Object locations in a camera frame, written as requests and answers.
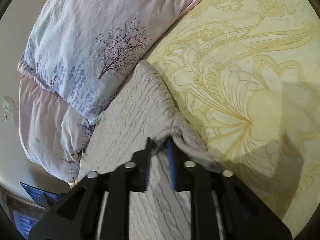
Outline yellow floral bedspread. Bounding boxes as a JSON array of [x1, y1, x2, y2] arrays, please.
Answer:
[[147, 0, 319, 237]]

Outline floral tree print pillow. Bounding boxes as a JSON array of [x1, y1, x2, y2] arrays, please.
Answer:
[[17, 0, 202, 124]]

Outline white wall switch plate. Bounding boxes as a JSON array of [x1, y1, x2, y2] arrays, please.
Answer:
[[2, 96, 15, 127]]

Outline blue window curtain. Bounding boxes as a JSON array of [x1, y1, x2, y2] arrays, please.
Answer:
[[6, 182, 65, 239]]

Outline grey cable-knit sweater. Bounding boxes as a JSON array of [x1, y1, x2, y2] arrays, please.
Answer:
[[78, 61, 221, 239]]

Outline pink lavender print pillow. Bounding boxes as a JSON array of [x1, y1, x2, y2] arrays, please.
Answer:
[[19, 76, 94, 184]]

